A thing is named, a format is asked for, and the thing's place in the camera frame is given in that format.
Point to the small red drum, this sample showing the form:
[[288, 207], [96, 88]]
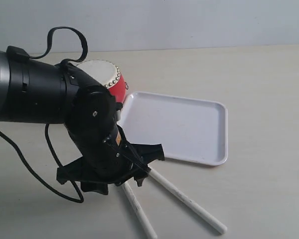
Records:
[[108, 74]]

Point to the white drumstick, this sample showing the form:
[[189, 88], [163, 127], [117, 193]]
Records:
[[140, 214], [196, 208]]

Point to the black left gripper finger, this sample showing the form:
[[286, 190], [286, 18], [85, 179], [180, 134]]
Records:
[[139, 157], [80, 171]]

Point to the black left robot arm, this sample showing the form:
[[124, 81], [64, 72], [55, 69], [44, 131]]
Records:
[[36, 92]]

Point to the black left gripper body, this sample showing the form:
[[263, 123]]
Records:
[[92, 125]]

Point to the white plastic tray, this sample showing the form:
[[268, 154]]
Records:
[[189, 130]]

